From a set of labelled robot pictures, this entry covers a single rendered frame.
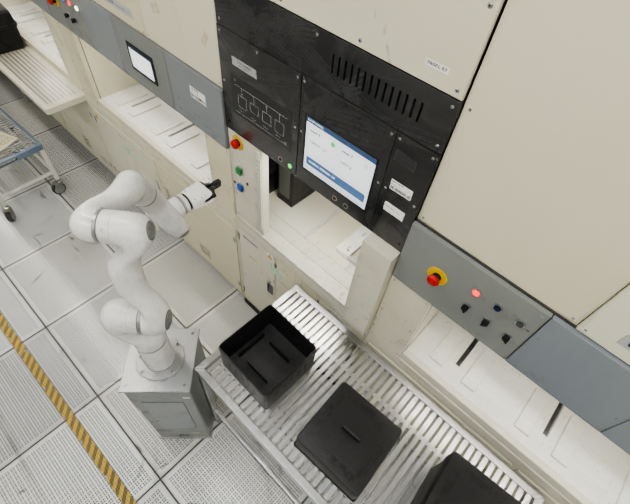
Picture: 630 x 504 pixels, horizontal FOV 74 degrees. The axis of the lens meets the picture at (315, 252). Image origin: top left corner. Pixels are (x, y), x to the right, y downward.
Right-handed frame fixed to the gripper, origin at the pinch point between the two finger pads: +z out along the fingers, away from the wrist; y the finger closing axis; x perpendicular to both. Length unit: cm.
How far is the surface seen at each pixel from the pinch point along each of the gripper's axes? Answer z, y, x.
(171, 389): -61, 41, -44
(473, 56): 13, 81, 85
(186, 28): 13, -24, 51
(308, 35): 13, 35, 72
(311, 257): 21, 39, -33
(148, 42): 12, -53, 35
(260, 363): -29, 58, -43
